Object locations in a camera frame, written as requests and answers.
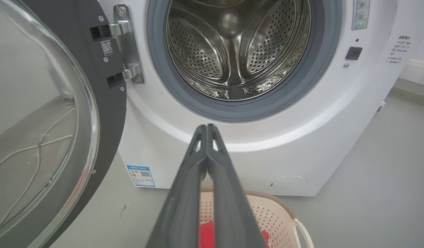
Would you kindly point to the blue energy label sticker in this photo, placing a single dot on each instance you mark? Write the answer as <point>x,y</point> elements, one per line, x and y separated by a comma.
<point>141,176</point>

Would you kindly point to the red garment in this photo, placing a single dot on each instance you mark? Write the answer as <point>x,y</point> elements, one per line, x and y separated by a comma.
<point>206,237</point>

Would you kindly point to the white front-load washing machine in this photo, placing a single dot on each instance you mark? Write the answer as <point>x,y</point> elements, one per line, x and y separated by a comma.
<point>301,137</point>

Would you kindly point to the round white filter cover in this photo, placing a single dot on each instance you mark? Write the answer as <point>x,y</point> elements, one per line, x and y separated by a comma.
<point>288,185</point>

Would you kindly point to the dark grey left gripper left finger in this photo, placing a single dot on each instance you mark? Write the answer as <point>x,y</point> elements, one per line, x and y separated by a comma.
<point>179,213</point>

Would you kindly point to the silver metal door hinge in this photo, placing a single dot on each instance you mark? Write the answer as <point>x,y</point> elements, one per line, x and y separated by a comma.
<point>127,44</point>

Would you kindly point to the beige perforated laundry basket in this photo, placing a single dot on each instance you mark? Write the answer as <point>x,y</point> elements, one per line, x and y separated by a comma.
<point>270,213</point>

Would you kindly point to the washing machine door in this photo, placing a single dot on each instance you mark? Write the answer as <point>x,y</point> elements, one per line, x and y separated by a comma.
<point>106,103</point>

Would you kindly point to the black door lock latch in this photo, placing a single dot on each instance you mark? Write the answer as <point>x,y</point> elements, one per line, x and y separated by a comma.
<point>353,53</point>

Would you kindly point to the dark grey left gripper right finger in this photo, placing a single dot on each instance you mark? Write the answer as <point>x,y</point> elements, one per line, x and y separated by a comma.
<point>232,213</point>

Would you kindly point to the stainless steel washing machine drum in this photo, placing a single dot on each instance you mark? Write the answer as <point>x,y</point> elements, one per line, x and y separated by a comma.
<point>239,44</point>

